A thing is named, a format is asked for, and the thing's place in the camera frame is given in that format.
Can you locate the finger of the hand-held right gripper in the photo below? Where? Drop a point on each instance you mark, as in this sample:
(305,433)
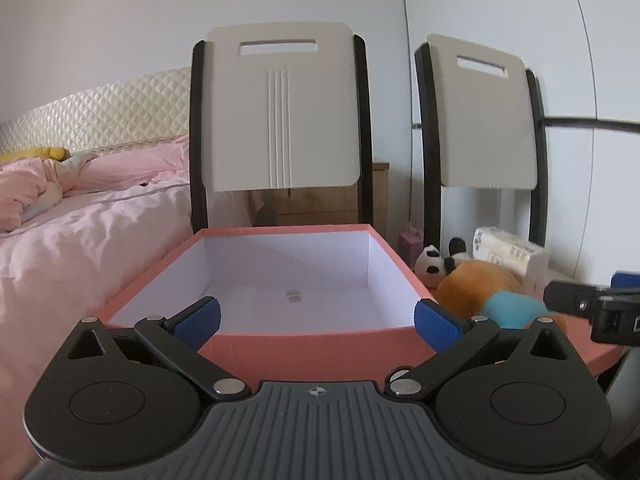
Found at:
(627,280)
(570,299)

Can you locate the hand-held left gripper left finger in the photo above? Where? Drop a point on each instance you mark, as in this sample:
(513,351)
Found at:
(197,322)

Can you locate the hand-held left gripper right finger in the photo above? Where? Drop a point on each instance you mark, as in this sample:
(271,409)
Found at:
(435,325)

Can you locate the orange and blue plush toy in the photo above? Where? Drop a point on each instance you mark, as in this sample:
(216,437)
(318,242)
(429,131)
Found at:
(475,290)

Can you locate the panda plush toy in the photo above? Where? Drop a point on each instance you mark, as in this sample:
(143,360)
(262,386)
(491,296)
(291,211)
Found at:
(432,265)

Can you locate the white tissue pack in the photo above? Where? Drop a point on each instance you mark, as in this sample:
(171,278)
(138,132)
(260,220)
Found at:
(510,255)

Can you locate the small pink box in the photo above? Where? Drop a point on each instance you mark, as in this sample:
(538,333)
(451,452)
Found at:
(411,250)

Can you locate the pink cardboard box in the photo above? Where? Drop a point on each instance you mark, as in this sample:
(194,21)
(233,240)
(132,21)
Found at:
(300,350)

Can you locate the wooden nightstand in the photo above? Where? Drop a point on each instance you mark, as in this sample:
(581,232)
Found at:
(325,205)

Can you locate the pastel patterned cloth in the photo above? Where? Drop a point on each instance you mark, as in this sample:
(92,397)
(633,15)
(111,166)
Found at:
(60,180)

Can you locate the white chair with grooves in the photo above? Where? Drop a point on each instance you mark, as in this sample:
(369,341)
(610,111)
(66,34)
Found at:
(285,110)

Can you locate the quilted cream headboard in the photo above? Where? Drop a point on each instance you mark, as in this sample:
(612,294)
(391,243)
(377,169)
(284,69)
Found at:
(100,110)

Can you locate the yellow plush toy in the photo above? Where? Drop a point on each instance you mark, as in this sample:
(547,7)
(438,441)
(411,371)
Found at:
(35,154)

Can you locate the white chair black frame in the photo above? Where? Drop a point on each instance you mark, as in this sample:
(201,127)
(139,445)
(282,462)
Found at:
(480,125)

